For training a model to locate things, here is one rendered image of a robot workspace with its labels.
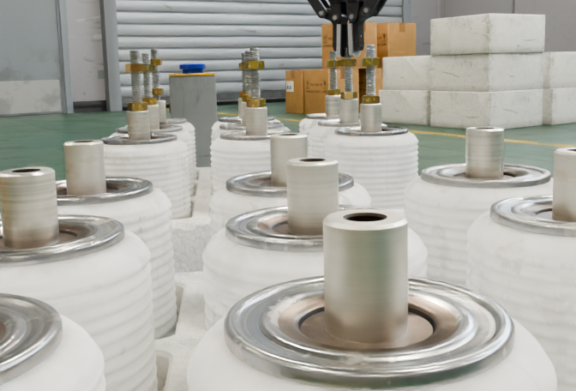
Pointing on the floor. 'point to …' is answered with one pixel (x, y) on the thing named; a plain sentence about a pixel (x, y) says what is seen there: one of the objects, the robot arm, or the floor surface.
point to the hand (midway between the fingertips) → (348, 39)
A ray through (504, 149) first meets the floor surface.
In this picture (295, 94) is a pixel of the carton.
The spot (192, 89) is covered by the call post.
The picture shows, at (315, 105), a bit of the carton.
